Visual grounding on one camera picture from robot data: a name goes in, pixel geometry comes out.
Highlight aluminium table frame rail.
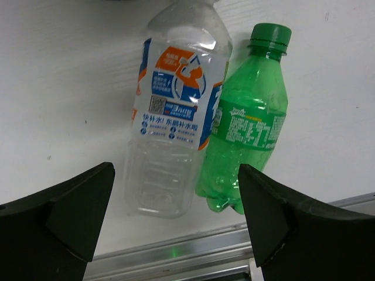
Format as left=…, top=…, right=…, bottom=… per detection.
left=83, top=191, right=375, bottom=281

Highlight clear bottle orange blue label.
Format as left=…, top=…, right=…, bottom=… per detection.
left=125, top=1, right=233, bottom=218

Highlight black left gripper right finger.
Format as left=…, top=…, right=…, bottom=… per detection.
left=238, top=164, right=374, bottom=280

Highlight green plastic soda bottle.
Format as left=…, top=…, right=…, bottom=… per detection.
left=196, top=23, right=292, bottom=214

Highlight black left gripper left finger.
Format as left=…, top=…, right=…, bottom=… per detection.
left=1, top=162, right=115, bottom=280

